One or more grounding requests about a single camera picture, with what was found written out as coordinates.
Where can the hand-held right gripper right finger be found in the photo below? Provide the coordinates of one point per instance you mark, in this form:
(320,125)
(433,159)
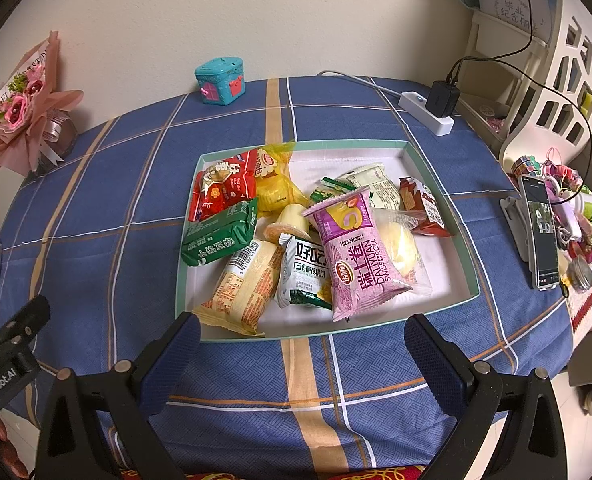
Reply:
(433,365)

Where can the brown red snack packet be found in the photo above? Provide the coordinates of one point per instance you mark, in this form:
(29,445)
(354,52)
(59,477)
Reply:
(423,205)

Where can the pink flower bouquet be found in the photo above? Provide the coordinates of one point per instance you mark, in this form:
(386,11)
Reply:
(20,105)

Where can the person's left hand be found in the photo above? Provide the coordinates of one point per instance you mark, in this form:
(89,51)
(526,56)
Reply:
(8,452)

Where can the dark green snack packet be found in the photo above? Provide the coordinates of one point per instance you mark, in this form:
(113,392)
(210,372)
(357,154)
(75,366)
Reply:
(215,235)

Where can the small green white packet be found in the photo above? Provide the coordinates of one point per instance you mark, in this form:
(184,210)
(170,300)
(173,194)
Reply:
(328,191)

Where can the pink swiss roll packet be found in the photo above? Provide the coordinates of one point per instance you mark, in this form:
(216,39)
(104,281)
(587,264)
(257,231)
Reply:
(361,260)

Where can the white power strip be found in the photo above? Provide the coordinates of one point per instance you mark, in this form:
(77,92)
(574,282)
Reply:
(416,102)

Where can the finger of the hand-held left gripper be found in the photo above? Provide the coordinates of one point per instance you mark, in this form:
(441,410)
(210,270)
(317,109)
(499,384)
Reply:
(28,322)

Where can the clear packet yellow cake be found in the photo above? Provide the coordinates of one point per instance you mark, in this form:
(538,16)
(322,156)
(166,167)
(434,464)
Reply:
(401,245)

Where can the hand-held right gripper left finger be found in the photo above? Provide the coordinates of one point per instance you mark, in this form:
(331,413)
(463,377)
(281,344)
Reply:
(168,365)

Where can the white tray box teal rim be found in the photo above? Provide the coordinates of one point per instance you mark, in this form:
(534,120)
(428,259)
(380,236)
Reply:
(456,270)

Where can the round metal tin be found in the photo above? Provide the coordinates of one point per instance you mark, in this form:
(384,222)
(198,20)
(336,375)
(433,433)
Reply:
(582,275)

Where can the white phone stand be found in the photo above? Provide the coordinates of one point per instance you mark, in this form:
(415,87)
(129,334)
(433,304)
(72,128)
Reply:
(513,225)

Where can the pale yellow barcode packet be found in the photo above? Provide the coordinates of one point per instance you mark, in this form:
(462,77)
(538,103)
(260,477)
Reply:
(241,285)

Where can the pile of hair accessories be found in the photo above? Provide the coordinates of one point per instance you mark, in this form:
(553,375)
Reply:
(566,175)

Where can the yellow snack packet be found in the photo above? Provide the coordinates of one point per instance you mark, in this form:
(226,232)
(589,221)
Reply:
(276,185)

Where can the cream snack packet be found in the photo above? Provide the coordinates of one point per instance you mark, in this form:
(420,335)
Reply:
(376,187)

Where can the white desk shelf organizer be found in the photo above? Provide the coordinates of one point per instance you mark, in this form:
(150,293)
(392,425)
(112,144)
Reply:
(513,135)

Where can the yellow jelly cup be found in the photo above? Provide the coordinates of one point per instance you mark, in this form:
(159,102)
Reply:
(288,220)

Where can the black charger adapter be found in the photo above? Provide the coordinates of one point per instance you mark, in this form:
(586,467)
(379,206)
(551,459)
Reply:
(443,100)

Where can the smartphone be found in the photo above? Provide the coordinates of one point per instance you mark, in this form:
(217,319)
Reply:
(541,240)

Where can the teal toy box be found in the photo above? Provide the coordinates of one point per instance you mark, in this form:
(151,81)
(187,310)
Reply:
(220,80)

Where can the blue plaid tablecloth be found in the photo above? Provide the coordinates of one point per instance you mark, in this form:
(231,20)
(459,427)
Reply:
(125,160)

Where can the yellow sticky notes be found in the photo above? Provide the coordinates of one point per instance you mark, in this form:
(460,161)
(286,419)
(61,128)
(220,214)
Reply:
(586,100)

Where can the white green snack packet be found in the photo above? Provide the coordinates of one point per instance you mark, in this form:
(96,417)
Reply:
(301,275)

